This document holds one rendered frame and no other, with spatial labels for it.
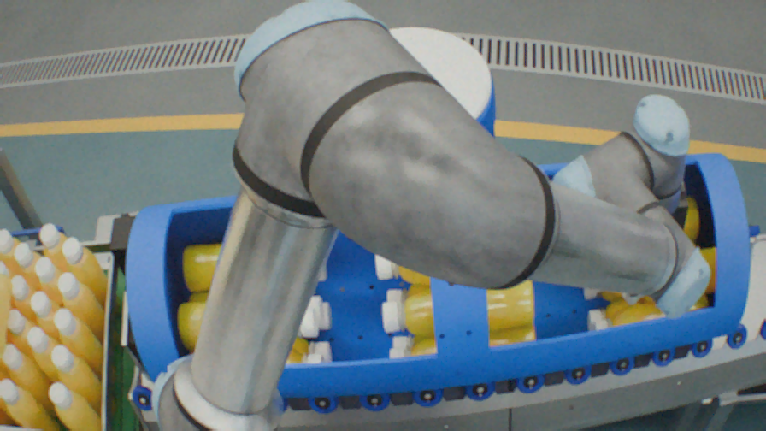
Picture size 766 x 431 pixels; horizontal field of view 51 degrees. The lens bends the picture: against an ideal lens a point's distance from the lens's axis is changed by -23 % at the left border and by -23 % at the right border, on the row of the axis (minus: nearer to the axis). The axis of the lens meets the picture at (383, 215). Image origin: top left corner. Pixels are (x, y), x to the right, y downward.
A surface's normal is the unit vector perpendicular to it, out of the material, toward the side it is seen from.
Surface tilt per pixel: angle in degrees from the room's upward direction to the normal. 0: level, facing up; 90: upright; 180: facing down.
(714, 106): 0
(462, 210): 51
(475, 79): 0
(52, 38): 0
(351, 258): 55
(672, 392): 70
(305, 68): 23
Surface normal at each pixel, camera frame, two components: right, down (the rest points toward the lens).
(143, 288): -0.10, -0.22
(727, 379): -0.01, 0.57
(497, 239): 0.33, 0.40
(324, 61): -0.33, -0.48
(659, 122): -0.12, -0.58
